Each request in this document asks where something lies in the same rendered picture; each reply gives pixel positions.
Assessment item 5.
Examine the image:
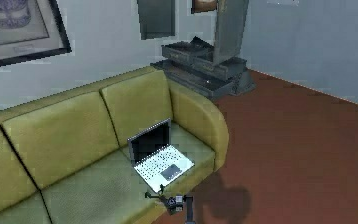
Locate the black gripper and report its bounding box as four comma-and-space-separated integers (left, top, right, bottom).
144, 184, 178, 215

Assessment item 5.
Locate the silver open laptop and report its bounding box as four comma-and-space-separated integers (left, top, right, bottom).
127, 117, 196, 194

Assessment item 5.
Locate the green sofa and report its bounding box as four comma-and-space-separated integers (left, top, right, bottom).
0, 65, 230, 224

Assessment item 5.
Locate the grey upright flat panel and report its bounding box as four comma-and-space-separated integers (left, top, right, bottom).
212, 0, 250, 67

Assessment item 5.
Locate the grey framed wall picture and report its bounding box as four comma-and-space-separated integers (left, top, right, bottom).
136, 0, 177, 41

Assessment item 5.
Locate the black framed wall picture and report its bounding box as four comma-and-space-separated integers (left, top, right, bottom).
0, 0, 73, 70

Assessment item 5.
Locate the brown framed wall picture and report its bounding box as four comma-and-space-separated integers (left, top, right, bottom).
190, 0, 219, 15

